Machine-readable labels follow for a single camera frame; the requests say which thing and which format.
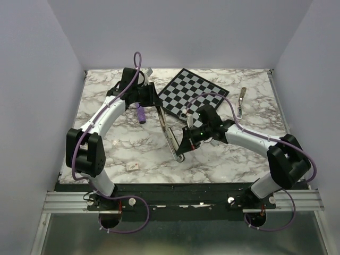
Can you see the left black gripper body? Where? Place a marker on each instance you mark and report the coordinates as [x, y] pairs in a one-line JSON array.
[[146, 96]]

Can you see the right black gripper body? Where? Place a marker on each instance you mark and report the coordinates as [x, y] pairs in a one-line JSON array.
[[196, 135]]

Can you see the grey black stapler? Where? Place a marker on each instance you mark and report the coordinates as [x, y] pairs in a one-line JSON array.
[[169, 135]]

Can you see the white stapler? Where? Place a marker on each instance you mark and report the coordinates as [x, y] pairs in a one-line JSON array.
[[239, 105]]

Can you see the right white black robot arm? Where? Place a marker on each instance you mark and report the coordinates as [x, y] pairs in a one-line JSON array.
[[286, 162]]

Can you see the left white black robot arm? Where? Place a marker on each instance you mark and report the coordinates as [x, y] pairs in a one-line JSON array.
[[85, 154]]

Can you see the purple glitter microphone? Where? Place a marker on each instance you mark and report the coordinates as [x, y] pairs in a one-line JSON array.
[[140, 113]]

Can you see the large silver staple strip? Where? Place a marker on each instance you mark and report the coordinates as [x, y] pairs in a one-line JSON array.
[[214, 143]]

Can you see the black white chessboard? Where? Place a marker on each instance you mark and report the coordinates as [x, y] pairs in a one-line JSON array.
[[185, 86]]

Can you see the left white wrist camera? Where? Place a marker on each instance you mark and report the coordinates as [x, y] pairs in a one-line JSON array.
[[144, 76]]

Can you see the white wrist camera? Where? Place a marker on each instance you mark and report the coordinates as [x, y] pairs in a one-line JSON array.
[[144, 76], [189, 119]]

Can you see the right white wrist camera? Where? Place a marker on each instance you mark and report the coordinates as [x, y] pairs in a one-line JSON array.
[[189, 119]]

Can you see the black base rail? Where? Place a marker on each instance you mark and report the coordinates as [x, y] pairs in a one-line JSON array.
[[184, 202]]

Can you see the aluminium frame rail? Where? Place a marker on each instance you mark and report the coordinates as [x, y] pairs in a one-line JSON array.
[[63, 203]]

